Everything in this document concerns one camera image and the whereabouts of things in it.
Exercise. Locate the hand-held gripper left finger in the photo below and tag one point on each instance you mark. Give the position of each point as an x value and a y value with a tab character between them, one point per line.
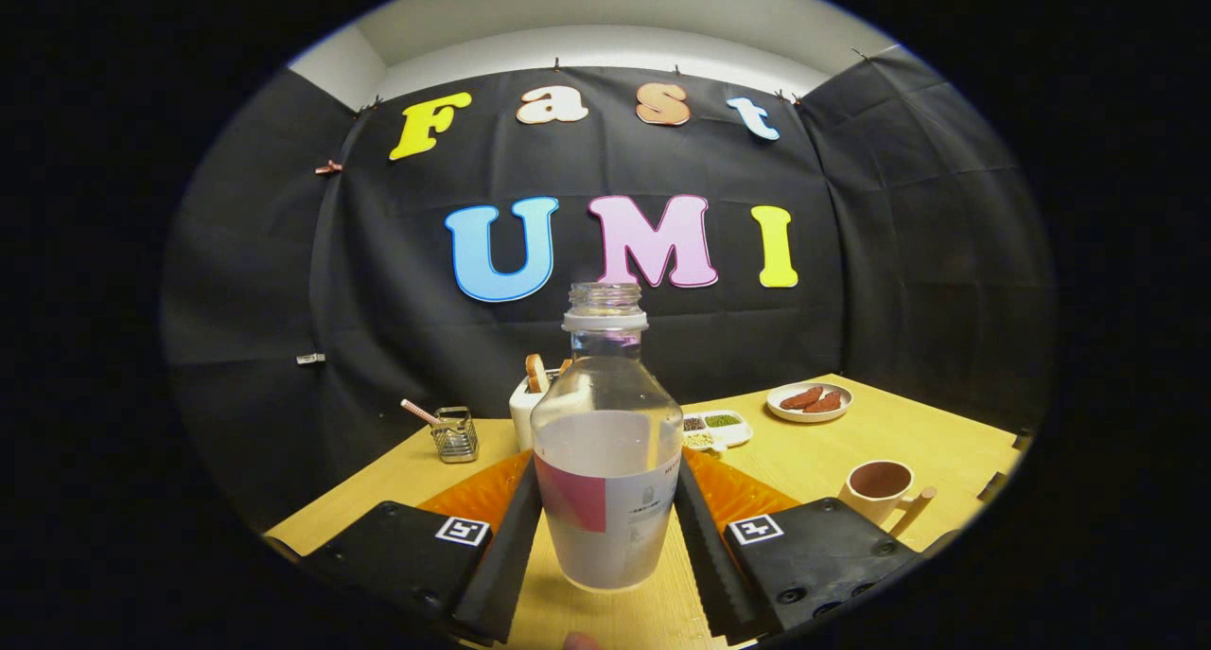
501	565

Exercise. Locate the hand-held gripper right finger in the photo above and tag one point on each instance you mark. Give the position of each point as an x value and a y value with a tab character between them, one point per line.
710	565

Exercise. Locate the clear juice bottle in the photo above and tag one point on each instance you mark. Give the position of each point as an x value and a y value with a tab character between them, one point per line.
605	499

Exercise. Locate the white divided condiment dish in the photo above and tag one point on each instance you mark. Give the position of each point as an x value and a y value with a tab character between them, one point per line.
724	432

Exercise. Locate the white toaster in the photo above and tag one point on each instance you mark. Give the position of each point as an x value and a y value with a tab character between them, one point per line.
522	418

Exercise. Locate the wooden table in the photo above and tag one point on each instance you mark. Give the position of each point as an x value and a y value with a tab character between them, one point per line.
833	447

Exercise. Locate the white oval plate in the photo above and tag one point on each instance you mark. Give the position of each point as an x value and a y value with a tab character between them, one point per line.
785	412

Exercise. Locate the pink striped straw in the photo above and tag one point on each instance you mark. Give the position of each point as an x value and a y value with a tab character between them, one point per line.
418	412

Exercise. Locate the red sausage piece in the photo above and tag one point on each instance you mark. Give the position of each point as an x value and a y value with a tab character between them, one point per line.
800	398
823	403

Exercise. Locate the white cloth clip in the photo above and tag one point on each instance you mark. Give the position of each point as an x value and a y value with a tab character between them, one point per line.
309	358

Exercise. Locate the black edge clamp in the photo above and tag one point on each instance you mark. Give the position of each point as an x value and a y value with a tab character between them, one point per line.
1023	438
993	487

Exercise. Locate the black backdrop cloth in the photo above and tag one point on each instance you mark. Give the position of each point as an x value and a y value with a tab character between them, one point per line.
378	253

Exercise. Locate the red cloth clip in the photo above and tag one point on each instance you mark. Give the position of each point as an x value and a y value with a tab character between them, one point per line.
328	168

